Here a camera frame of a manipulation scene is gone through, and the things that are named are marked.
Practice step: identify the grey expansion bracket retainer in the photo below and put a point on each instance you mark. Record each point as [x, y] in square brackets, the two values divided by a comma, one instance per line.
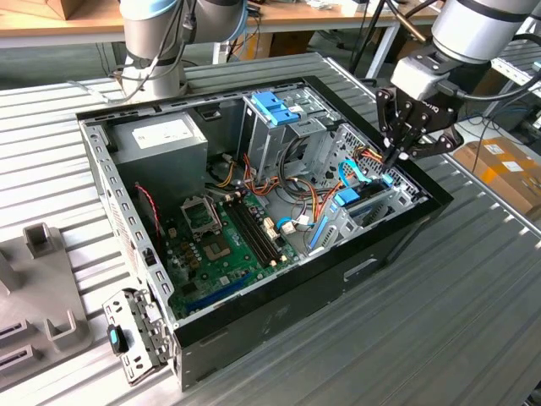
[139, 338]

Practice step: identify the blue plastic drive carrier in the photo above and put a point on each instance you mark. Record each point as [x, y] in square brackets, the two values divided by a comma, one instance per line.
[264, 103]

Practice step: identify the metal slat side table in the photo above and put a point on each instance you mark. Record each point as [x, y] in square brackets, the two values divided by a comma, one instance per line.
[524, 78]

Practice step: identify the low grey disk bay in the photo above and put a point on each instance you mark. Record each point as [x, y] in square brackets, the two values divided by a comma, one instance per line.
[342, 230]

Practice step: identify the grey power supply unit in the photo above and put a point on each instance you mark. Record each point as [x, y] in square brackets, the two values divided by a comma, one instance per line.
[160, 160]

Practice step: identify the black RAM slot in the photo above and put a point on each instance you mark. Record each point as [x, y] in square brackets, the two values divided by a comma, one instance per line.
[260, 228]
[246, 235]
[255, 230]
[251, 233]

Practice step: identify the cardboard box with labels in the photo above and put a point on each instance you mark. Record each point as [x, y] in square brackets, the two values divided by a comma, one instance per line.
[498, 169]

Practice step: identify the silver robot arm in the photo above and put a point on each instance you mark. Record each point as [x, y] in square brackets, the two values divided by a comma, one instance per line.
[477, 25]

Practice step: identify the locking lever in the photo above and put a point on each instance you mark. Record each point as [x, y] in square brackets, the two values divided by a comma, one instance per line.
[218, 215]

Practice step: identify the plain cardboard box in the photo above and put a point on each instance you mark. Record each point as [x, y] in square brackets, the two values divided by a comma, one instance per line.
[287, 44]

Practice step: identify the blue expansion slot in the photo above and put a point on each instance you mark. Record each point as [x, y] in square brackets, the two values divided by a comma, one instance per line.
[220, 292]

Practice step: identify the tall grey disk bay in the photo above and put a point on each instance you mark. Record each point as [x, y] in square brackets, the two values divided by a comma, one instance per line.
[264, 144]

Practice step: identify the grey parts rack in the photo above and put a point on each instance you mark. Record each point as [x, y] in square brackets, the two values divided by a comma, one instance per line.
[38, 292]

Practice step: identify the wooden desk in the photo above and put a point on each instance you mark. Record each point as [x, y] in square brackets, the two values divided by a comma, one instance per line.
[42, 21]

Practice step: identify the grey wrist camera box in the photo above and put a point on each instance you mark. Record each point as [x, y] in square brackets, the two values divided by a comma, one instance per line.
[416, 78]

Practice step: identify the green motherboard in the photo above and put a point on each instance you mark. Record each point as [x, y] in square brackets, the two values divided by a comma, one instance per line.
[236, 275]

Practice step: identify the black tripod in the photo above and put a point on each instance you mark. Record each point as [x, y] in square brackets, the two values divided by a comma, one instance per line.
[367, 29]

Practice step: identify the blue black latch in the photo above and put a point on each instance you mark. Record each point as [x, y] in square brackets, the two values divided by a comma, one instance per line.
[114, 338]

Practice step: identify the black PC case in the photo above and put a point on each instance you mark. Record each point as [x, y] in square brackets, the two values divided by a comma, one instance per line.
[296, 296]

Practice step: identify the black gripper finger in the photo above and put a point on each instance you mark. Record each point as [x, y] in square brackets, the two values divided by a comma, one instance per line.
[395, 120]
[450, 141]

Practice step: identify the hard disk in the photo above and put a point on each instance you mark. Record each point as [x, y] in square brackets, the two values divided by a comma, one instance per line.
[348, 197]

